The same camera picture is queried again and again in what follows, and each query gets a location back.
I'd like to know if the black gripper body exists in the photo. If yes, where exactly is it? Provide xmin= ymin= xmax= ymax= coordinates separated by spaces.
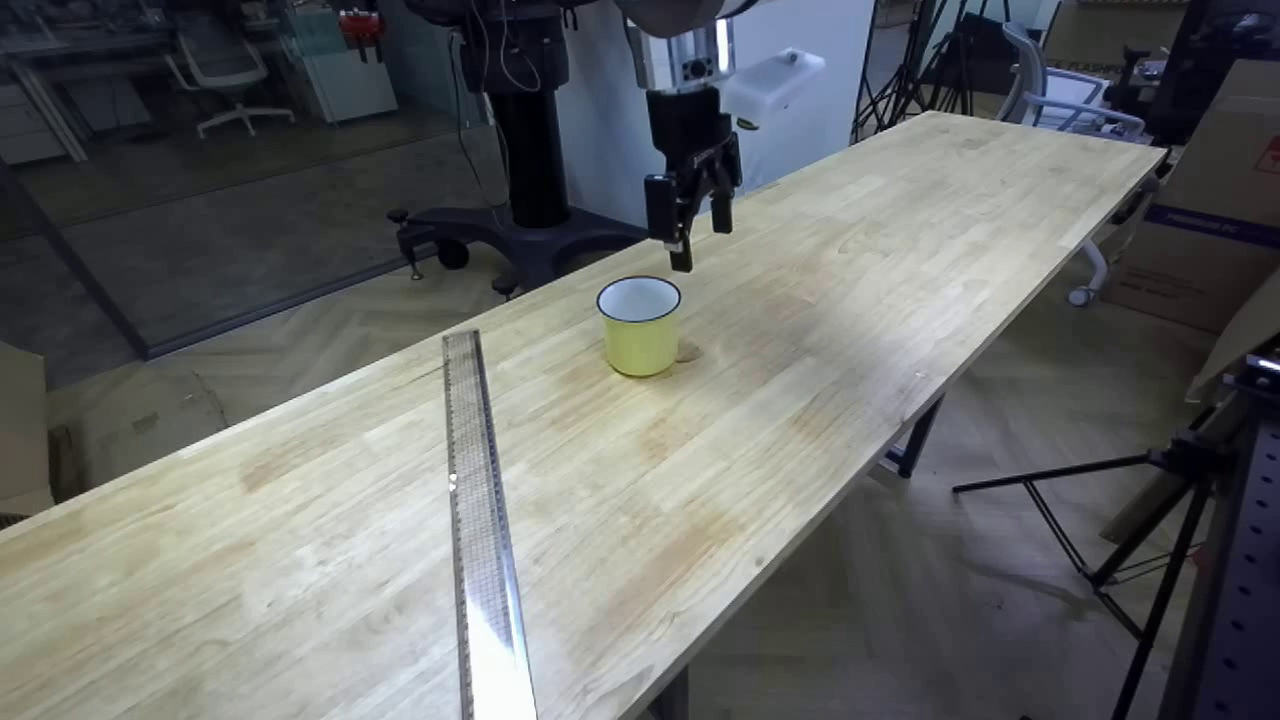
xmin=645 ymin=83 xmax=744 ymax=190

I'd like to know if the yellow enamel cup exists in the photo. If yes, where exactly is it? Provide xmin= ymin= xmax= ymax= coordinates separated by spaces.
xmin=591 ymin=271 xmax=690 ymax=382

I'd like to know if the black table leg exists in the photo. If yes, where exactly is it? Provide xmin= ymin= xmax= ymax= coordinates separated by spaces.
xmin=880 ymin=395 xmax=950 ymax=482

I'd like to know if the red office object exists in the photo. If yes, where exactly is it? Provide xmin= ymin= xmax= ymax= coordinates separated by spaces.
xmin=338 ymin=3 xmax=389 ymax=50

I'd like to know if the white office cabinet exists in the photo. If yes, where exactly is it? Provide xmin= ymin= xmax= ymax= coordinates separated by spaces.
xmin=282 ymin=7 xmax=403 ymax=128

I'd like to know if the white rolling chair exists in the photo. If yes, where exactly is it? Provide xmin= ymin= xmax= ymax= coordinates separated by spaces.
xmin=1000 ymin=22 xmax=1154 ymax=313

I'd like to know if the white office chair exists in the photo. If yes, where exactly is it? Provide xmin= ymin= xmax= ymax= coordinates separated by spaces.
xmin=161 ymin=20 xmax=299 ymax=143

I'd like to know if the large cardboard box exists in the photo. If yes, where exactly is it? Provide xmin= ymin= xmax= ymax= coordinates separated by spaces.
xmin=1108 ymin=55 xmax=1280 ymax=341

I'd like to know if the black tripod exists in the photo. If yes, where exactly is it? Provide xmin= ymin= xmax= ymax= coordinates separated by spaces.
xmin=950 ymin=353 xmax=1280 ymax=720

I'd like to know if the black perforated rack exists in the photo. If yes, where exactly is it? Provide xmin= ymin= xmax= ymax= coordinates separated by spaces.
xmin=1157 ymin=395 xmax=1280 ymax=720

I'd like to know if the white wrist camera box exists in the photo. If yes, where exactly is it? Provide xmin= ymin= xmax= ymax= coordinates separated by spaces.
xmin=726 ymin=46 xmax=832 ymax=136

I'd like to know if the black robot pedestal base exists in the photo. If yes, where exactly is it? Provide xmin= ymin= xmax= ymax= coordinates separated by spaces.
xmin=383 ymin=80 xmax=651 ymax=300

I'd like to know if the metal rail strip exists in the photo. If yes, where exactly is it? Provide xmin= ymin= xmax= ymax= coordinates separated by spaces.
xmin=439 ymin=326 xmax=544 ymax=720

